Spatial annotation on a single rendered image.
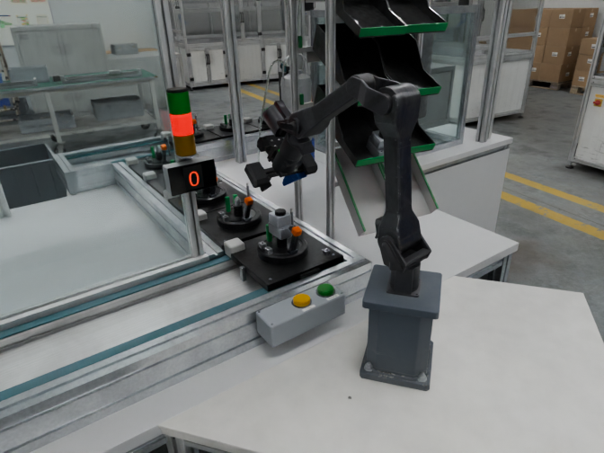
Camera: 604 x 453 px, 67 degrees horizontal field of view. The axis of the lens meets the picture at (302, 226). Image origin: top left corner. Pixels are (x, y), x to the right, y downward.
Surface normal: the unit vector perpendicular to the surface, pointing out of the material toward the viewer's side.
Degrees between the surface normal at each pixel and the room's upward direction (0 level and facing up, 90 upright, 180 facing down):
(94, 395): 90
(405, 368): 90
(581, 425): 0
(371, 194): 45
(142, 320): 0
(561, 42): 90
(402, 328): 90
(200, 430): 0
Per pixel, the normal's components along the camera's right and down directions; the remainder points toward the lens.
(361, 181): 0.28, -0.36
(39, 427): 0.57, 0.35
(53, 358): -0.03, -0.90
